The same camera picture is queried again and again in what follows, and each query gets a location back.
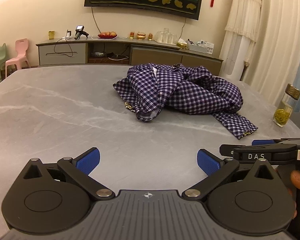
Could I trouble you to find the group of clear drinking glasses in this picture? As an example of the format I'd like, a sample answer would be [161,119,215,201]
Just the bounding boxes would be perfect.
[155,28,177,43]

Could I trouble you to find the black charger cable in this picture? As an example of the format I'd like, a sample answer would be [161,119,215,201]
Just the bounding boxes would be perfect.
[53,38,75,57]

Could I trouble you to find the grey sideboard cabinet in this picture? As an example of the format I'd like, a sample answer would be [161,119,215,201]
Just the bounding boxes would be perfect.
[36,37,224,77]

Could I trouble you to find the red fruit plate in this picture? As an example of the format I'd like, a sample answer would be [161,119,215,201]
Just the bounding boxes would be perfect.
[98,31,118,39]

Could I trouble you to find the blue plaid shirt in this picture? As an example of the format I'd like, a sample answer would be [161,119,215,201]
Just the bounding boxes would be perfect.
[113,64,258,140]

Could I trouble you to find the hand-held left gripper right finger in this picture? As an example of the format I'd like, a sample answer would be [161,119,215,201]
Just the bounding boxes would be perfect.
[181,149,275,202]

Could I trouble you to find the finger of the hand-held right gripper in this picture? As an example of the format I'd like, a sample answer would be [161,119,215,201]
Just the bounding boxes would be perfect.
[252,137,300,145]
[219,143,298,155]

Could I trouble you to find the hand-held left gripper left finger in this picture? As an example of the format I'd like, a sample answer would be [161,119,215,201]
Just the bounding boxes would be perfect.
[22,147,115,201]

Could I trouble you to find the glass tea bottle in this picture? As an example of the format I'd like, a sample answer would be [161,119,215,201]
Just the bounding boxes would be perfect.
[273,84,300,127]

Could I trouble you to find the black spare hand-held gripper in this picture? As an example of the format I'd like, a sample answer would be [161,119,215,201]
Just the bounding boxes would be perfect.
[74,26,89,40]

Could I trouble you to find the cream curtain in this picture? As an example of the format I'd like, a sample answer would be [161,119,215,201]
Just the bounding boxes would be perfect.
[242,0,300,113]

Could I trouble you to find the white storage box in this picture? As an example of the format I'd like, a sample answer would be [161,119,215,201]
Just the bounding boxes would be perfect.
[187,39,214,54]

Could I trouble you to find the brown television cable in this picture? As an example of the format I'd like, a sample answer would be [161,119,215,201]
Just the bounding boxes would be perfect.
[180,19,187,40]
[91,6,101,33]

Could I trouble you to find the pink plastic chair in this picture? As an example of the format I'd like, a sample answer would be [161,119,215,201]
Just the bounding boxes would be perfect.
[5,38,31,78]

